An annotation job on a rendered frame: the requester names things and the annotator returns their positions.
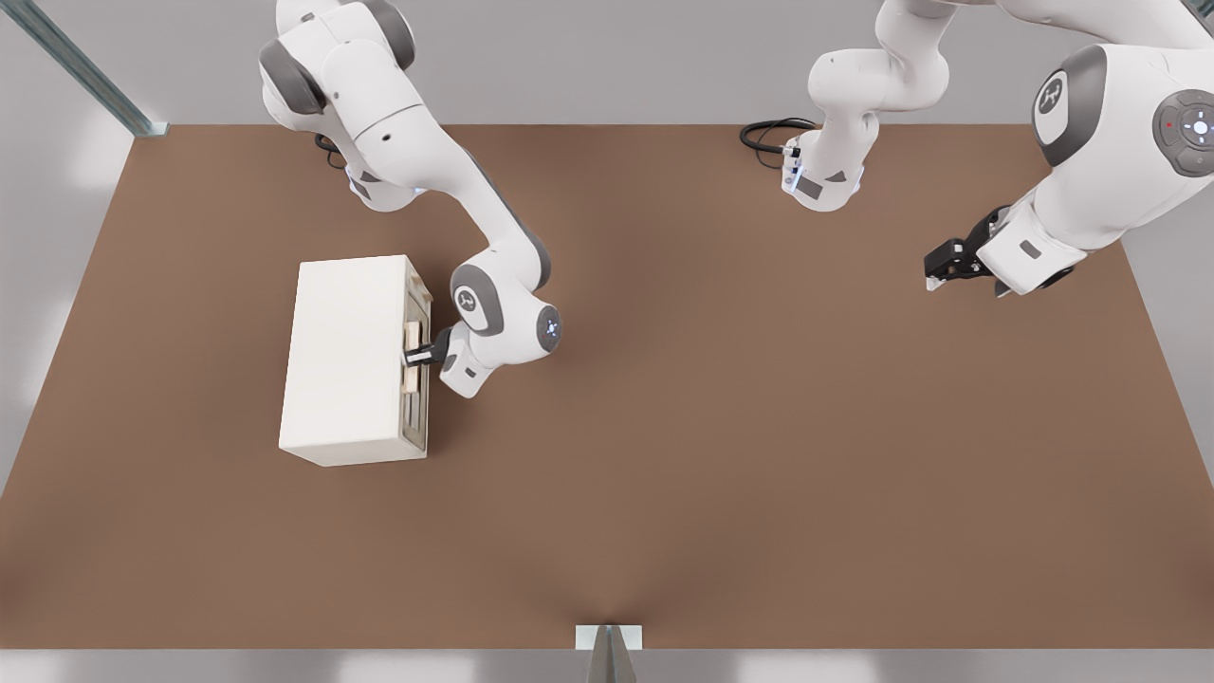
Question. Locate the oven door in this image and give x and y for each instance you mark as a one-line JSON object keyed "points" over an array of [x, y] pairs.
{"points": [[417, 417]]}

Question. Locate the white oven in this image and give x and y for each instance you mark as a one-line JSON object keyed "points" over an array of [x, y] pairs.
{"points": [[346, 360]]}

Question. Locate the silver frame post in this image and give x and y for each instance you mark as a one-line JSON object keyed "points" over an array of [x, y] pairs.
{"points": [[81, 68], [608, 655]]}

